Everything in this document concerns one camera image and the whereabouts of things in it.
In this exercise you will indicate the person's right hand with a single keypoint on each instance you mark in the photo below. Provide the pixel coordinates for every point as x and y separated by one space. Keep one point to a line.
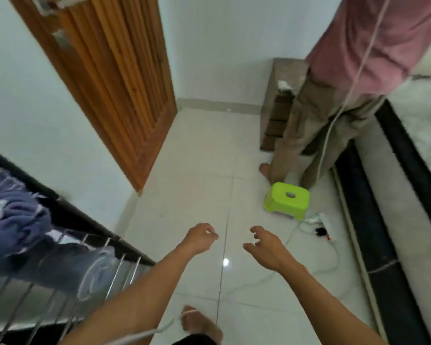
269 253

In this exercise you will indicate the person's left hand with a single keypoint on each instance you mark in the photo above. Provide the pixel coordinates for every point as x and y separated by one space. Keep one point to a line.
194 240

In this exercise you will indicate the person's left fingers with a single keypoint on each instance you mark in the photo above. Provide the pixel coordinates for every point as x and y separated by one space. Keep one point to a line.
210 233

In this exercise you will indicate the person's right thumb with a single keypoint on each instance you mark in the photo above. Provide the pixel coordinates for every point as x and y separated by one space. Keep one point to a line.
250 247

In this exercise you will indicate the person's left forearm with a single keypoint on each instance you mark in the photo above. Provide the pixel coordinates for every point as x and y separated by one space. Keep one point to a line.
136 301

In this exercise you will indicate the person's right forearm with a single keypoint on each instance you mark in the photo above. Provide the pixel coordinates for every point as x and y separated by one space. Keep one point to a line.
330 308

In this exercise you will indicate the green plastic step stool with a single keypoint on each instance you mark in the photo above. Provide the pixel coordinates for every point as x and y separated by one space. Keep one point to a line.
286 201

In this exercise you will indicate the black plug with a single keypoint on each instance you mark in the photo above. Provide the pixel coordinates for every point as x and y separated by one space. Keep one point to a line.
321 232

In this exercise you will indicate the white power strip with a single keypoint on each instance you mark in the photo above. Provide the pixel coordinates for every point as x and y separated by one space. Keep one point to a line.
323 222

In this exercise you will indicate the person's bare foot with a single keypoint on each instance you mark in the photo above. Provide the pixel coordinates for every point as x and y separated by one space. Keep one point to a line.
201 325

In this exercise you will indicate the brown wooden nightstand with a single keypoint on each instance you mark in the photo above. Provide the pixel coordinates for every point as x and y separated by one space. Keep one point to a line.
278 114

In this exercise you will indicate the grey-blue folded garment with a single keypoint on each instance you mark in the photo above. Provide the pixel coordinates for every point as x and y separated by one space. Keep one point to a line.
64 269

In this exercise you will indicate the white mattress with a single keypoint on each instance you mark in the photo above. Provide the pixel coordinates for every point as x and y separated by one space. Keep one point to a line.
406 219

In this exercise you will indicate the small white item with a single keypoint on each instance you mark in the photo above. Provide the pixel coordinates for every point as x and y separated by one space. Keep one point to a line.
285 86

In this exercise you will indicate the brown wooden slatted door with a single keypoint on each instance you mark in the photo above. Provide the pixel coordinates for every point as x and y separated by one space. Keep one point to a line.
111 78

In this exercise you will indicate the metal clothes drying rack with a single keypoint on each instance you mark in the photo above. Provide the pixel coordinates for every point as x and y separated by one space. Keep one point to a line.
39 305

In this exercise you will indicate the blue patterned garment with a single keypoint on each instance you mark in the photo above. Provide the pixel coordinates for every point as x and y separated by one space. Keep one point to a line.
14 215

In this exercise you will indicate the metal door lock plate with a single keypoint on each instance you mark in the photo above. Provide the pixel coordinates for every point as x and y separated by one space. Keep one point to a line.
45 5
61 38

